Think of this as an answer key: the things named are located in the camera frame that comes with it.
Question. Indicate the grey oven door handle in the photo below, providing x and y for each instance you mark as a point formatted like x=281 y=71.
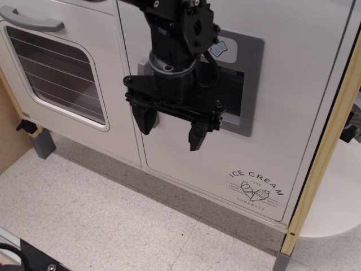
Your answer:
x=10 y=15

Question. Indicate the light wooden side post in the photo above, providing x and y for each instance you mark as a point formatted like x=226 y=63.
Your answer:
x=350 y=85

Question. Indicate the white fridge door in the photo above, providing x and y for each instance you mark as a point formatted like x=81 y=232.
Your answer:
x=285 y=60

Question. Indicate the grey left foot cap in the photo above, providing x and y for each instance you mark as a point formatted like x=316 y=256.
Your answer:
x=43 y=144

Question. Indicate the aluminium rail at bottom left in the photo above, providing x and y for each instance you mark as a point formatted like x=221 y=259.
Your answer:
x=8 y=257

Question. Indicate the grey foot cap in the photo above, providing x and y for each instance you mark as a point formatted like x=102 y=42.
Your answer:
x=281 y=262
x=43 y=144

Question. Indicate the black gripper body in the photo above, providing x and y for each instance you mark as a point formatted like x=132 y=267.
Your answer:
x=187 y=97

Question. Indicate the grey right foot cap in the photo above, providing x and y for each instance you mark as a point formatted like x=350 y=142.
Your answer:
x=281 y=262

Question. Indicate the grey fridge door handle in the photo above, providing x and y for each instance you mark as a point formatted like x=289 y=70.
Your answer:
x=145 y=69

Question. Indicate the wooden panel at left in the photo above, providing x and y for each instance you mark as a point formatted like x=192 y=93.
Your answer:
x=14 y=144

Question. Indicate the black clamp at right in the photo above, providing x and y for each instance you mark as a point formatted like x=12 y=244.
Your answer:
x=352 y=127

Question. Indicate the white oven door with window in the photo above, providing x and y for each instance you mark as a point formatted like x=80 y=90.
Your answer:
x=71 y=81

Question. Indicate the grey ice dispenser panel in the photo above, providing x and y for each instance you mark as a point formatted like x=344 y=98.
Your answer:
x=239 y=57

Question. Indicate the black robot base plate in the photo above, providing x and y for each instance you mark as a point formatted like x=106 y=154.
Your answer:
x=31 y=258

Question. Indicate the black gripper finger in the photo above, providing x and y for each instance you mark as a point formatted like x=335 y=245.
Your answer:
x=197 y=134
x=144 y=113

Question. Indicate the black clamp at left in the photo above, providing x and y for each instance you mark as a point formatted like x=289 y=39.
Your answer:
x=28 y=126

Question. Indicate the black clamp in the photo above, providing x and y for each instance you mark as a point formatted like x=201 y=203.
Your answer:
x=28 y=126
x=352 y=127

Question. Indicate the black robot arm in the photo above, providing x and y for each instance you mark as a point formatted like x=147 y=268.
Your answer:
x=182 y=32

